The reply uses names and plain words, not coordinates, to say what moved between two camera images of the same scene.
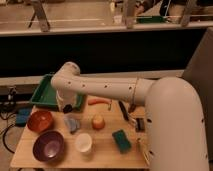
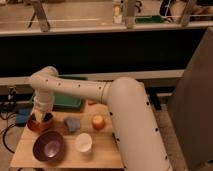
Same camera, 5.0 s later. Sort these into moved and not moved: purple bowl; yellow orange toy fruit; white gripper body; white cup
Moved: white gripper body
Not moved: white cup; yellow orange toy fruit; purple bowl
